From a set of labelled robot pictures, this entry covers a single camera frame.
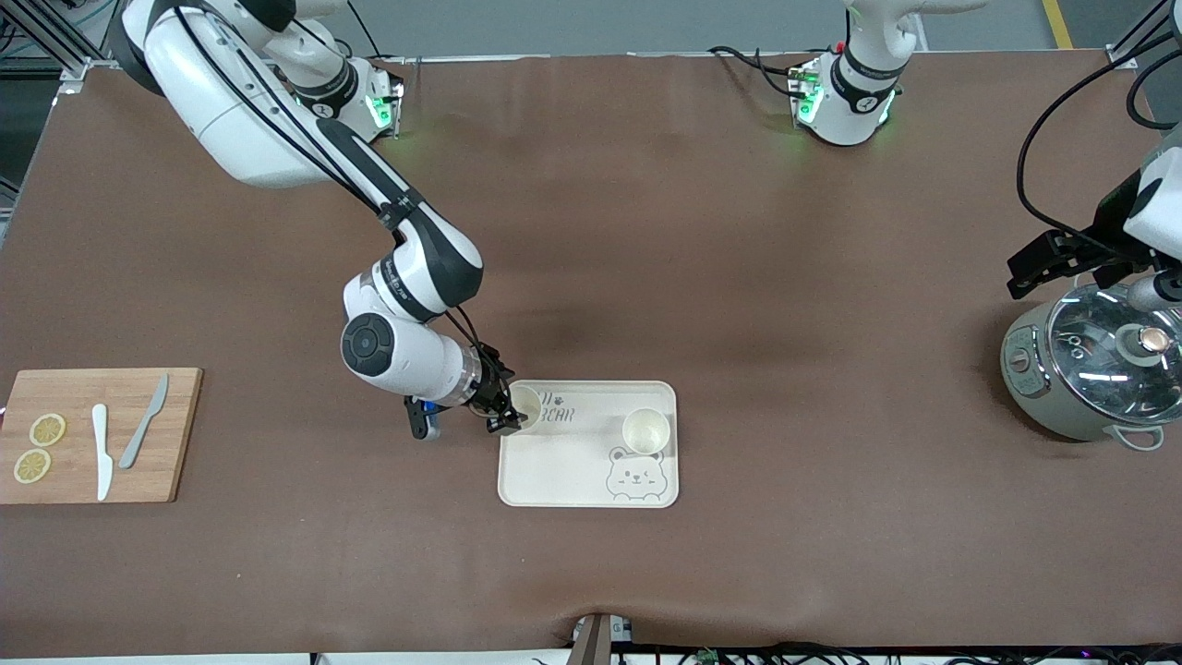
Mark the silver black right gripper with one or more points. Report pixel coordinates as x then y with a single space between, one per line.
492 380

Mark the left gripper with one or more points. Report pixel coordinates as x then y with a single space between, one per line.
1104 225

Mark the white plastic cup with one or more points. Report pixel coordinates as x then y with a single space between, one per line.
528 406
645 429

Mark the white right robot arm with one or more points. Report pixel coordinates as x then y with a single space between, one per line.
231 111

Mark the cream tray with bear print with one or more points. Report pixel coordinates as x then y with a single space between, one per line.
554 471

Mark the grey pot glass lid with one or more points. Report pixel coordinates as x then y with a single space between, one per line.
1034 397

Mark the wooden cutting board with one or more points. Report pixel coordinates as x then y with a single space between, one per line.
180 443

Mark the grey plastic knife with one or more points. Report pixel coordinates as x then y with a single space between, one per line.
138 434

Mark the white plastic knife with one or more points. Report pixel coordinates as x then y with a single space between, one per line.
102 462

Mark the lemon slice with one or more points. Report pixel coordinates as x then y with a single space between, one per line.
32 466
47 429

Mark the aluminium frame post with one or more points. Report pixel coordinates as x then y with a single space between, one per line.
72 72
1122 55

